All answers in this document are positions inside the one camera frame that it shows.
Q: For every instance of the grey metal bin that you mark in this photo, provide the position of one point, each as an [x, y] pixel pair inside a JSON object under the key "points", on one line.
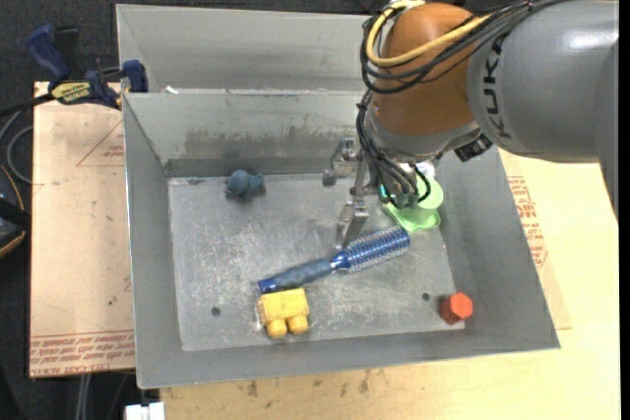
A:
{"points": [[236, 241]]}

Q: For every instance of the blue hairbrush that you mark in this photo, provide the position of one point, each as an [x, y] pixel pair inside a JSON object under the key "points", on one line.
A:
{"points": [[354, 256]]}

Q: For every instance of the brown cardboard board, red print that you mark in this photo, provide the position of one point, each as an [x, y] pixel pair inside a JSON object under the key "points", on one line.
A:
{"points": [[74, 221]]}

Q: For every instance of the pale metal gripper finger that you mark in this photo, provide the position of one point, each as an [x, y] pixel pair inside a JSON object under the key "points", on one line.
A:
{"points": [[359, 223], [343, 226]]}

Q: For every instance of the light green plastic cup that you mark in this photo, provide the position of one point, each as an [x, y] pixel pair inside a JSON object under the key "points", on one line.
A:
{"points": [[418, 214]]}

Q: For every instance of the yellow toy building block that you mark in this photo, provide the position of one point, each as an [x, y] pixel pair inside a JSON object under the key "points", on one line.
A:
{"points": [[283, 307]]}

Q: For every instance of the red hexagonal block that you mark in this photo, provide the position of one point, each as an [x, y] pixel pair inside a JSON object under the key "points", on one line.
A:
{"points": [[455, 308]]}

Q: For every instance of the dark blue toy animal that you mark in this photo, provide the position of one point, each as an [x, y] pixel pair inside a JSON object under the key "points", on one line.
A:
{"points": [[243, 184]]}

